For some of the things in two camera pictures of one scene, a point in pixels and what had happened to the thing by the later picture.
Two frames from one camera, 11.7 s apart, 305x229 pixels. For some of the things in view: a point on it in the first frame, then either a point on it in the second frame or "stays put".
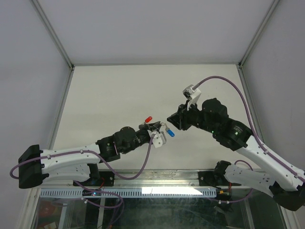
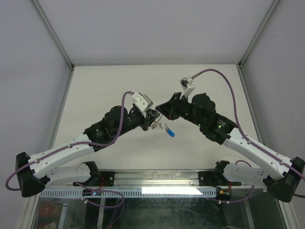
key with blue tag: x=169 y=131 stays put
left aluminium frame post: x=59 y=117 stays put
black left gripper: x=151 y=127 -> x=150 y=115
